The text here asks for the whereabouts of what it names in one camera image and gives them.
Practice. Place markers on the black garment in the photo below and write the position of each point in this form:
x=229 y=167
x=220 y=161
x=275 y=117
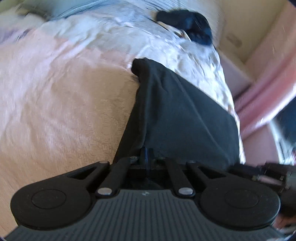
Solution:
x=177 y=120

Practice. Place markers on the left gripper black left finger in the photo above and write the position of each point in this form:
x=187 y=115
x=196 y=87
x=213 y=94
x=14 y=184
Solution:
x=62 y=200

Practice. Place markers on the pink bed quilt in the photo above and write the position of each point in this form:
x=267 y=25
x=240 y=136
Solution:
x=62 y=107

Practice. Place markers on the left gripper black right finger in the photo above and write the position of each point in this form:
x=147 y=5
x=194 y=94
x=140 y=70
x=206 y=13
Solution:
x=228 y=200

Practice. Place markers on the dark blue striped garment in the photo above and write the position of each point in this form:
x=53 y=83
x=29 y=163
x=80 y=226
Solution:
x=195 y=25

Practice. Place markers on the right hand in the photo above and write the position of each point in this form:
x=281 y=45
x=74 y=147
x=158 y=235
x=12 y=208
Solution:
x=285 y=224

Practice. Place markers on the light blue striped bedsheet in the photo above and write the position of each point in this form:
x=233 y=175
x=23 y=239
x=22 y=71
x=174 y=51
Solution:
x=125 y=33

